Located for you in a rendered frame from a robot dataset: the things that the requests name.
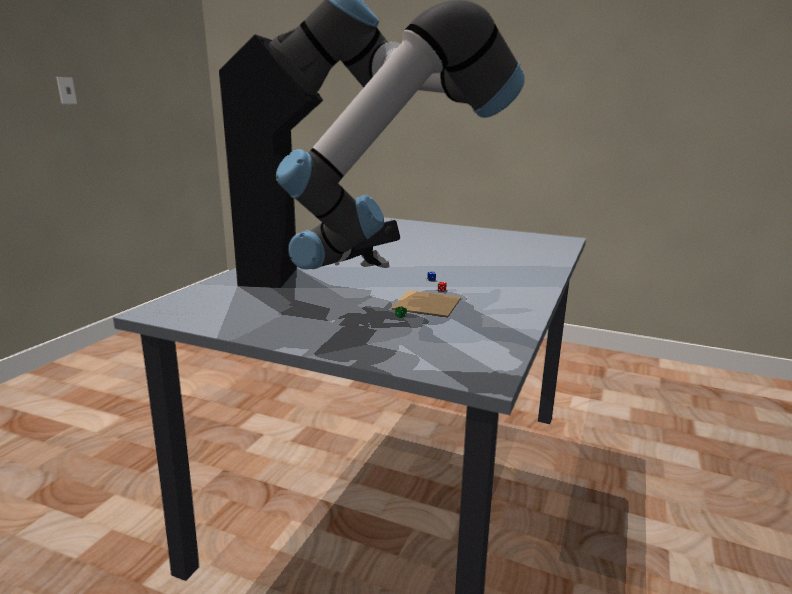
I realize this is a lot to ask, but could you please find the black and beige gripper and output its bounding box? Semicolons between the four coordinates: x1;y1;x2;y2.
343;247;390;268

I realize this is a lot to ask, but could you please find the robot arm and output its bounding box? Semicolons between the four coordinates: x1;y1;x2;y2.
269;0;524;269

